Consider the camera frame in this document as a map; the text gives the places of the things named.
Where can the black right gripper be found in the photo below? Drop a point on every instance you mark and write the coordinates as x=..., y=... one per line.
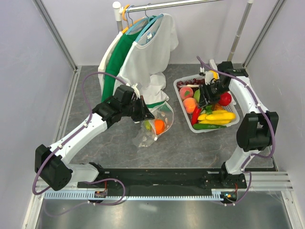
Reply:
x=203, y=100

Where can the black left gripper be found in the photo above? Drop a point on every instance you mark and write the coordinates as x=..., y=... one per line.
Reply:
x=144, y=113

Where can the red chili pepper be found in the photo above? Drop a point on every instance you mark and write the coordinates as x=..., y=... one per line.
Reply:
x=195, y=115

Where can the red apple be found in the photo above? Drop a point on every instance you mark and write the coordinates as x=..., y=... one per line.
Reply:
x=225, y=99

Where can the green lime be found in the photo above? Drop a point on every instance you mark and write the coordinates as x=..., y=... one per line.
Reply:
x=147, y=125

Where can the clear zip top bag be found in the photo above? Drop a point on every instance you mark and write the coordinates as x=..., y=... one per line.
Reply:
x=146, y=138

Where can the orange fruit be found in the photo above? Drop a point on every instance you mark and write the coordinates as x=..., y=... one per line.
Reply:
x=159, y=126

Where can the peach with green leaf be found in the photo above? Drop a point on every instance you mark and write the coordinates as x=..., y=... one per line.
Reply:
x=185, y=92

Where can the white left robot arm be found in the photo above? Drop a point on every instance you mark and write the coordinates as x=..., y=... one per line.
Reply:
x=53, y=163

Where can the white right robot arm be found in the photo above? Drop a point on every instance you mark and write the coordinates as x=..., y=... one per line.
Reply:
x=257, y=129

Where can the green parsley sprig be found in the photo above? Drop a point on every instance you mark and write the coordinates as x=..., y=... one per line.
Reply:
x=209, y=109

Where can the green cabbage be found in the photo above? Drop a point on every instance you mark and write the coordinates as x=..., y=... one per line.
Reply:
x=196, y=95

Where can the yellow banana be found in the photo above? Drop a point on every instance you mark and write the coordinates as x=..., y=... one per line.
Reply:
x=219, y=117

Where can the red grapes bunch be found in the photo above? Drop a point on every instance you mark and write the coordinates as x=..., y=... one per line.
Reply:
x=190, y=82

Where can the white plastic fruit basket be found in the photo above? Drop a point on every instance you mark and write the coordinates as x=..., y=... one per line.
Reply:
x=188, y=117

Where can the green cucumber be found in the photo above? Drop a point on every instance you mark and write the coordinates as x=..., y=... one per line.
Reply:
x=199, y=126

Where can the white mesh t-shirt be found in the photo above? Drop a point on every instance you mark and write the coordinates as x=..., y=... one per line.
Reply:
x=147, y=59

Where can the green t-shirt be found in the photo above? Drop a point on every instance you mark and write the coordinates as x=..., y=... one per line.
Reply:
x=115, y=63

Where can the blue clothes hanger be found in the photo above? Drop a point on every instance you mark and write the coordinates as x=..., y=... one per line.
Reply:
x=145, y=27

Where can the orange clothes hanger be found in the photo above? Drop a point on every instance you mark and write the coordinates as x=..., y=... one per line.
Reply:
x=126, y=18

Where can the white clothes rack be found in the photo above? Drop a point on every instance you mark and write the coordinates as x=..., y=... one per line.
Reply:
x=121, y=14

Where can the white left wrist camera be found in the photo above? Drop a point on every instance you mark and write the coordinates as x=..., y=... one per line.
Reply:
x=137, y=87

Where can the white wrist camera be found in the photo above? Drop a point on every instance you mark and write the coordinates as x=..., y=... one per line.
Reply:
x=137, y=87
x=209, y=76

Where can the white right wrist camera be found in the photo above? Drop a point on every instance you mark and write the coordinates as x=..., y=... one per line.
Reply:
x=209, y=76

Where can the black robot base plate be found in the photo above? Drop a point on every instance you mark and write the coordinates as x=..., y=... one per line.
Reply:
x=165, y=181

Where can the white cable duct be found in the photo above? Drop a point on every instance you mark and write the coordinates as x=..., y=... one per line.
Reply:
x=94, y=195

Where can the aluminium frame rail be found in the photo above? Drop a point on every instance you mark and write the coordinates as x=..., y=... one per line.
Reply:
x=55, y=33

